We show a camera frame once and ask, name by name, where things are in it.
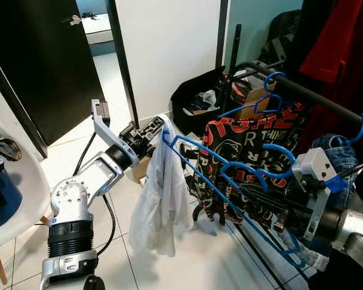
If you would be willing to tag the black door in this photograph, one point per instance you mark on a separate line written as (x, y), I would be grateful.
(36, 60)

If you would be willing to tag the blue denim shorts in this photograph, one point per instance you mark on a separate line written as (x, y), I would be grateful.
(342, 157)

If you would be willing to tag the red hanging garment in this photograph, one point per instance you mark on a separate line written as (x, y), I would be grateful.
(339, 36)

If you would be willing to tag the black metal clothes rack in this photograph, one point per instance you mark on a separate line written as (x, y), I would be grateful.
(314, 99)

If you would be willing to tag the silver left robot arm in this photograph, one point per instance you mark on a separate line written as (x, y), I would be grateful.
(72, 199)

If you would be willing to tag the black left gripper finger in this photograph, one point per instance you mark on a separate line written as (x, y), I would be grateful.
(158, 133)
(150, 123)

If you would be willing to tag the black backpack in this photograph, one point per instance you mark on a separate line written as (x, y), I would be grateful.
(284, 36)

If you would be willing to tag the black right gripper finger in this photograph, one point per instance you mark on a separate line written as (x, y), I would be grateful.
(260, 211)
(254, 192)

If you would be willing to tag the white plastic chair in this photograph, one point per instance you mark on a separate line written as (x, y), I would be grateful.
(24, 199)

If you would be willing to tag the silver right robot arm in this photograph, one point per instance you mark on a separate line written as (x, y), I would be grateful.
(357, 229)

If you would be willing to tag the white printed t-shirt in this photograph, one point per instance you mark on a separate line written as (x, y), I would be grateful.
(163, 199)

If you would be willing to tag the blue plastic hanger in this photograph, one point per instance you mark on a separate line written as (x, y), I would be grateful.
(180, 140)
(272, 77)
(362, 128)
(245, 164)

